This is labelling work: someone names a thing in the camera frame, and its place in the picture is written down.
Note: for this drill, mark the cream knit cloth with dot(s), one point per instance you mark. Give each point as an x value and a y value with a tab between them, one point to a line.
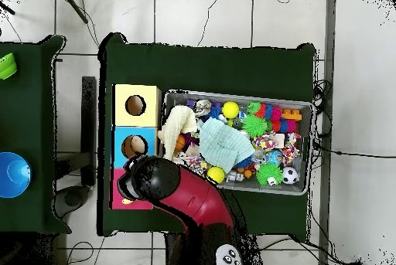
177	119

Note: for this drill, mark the light blue knit cloth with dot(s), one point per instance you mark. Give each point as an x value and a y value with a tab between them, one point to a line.
224	147

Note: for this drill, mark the yellow sponge duck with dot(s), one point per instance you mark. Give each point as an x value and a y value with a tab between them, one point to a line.
126	201

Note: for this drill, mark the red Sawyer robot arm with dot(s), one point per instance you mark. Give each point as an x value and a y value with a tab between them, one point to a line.
198	197

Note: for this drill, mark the wooden box with three holes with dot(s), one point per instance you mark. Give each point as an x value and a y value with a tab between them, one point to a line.
122	116

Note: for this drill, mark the clear mesh bin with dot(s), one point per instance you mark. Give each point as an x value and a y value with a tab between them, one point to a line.
306	109

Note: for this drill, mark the orange toy basketball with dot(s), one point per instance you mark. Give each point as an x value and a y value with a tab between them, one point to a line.
180	143

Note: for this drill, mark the yellow ball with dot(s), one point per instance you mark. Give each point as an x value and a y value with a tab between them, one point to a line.
216	174
230	110

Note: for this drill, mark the plain green spiky ball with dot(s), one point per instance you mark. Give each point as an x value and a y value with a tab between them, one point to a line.
254	125

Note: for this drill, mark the dark green table cloth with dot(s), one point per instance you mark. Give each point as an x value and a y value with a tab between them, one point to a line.
210	67

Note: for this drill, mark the rainbow spiky caterpillar toy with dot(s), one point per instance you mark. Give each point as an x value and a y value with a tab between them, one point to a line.
275	113

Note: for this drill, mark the green spiky eyed ball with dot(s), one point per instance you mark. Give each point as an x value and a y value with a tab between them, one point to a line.
269	173

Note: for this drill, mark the small soccer ball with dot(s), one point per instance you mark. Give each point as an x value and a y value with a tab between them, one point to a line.
290	175

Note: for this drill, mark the black upright panel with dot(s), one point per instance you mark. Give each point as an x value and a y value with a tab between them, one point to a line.
89	122

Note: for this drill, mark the grey round base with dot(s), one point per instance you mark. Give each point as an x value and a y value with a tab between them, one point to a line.
71	198

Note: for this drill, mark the green covered side table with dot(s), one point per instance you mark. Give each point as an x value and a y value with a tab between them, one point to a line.
27	116

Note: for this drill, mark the black tripod leg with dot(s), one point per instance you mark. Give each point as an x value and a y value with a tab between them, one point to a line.
7	8
74	6

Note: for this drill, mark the blue bowl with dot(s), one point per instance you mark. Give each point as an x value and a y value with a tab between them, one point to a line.
14	175

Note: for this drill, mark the green cup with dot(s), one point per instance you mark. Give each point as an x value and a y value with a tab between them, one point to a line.
6	67

